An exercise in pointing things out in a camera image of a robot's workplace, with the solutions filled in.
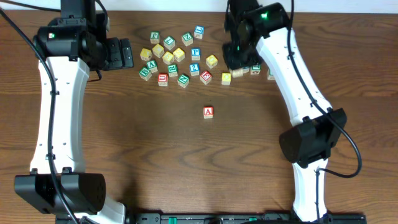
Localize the blue 2 block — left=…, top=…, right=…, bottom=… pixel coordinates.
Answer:
left=189, top=63, right=200, bottom=76

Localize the red A block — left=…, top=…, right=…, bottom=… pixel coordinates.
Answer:
left=203, top=106, right=214, bottom=119

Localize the red I block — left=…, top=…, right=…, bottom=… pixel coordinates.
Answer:
left=230, top=68, right=244, bottom=78

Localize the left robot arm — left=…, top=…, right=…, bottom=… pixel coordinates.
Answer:
left=14, top=1, right=134, bottom=223

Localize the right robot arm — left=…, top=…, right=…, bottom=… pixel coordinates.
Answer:
left=223, top=1, right=347, bottom=222

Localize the green J block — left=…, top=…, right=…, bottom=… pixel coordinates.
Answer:
left=250, top=64, right=261, bottom=75

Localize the yellow block lower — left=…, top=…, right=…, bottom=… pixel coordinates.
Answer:
left=221, top=73, right=232, bottom=85

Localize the yellow K block left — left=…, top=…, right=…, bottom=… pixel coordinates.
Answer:
left=140, top=48, right=152, bottom=62

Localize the yellow O block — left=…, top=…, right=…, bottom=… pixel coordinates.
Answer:
left=206, top=54, right=218, bottom=69

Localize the green B block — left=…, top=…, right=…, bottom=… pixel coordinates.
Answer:
left=139, top=67, right=152, bottom=81

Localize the green A block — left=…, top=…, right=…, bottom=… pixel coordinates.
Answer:
left=146, top=60, right=158, bottom=73

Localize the yellow C block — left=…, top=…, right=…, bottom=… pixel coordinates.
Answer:
left=152, top=44, right=165, bottom=58

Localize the red E block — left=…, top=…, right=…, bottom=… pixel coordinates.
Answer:
left=200, top=70, right=212, bottom=85

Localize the green 4 block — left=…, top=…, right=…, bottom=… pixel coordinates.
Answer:
left=267, top=69, right=275, bottom=80

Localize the blue P block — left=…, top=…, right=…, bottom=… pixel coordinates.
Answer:
left=191, top=48, right=201, bottom=61

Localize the blue L block top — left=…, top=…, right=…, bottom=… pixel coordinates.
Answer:
left=194, top=26, right=205, bottom=39

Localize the yellow S block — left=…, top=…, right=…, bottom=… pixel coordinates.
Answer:
left=162, top=52, right=175, bottom=65

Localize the red U block left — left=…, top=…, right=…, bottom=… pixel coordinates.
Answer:
left=158, top=73, right=169, bottom=86

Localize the green 7 block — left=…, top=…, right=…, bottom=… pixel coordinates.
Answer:
left=164, top=36, right=176, bottom=50

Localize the green Z block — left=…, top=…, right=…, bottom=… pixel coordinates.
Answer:
left=182, top=32, right=193, bottom=46

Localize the green R block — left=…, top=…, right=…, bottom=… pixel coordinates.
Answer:
left=168, top=64, right=178, bottom=77

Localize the yellow block plain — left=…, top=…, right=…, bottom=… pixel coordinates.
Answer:
left=173, top=48, right=185, bottom=62

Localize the green N block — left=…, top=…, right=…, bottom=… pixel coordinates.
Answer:
left=177, top=74, right=190, bottom=88

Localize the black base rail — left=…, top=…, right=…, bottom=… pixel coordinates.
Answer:
left=125, top=212, right=367, bottom=224

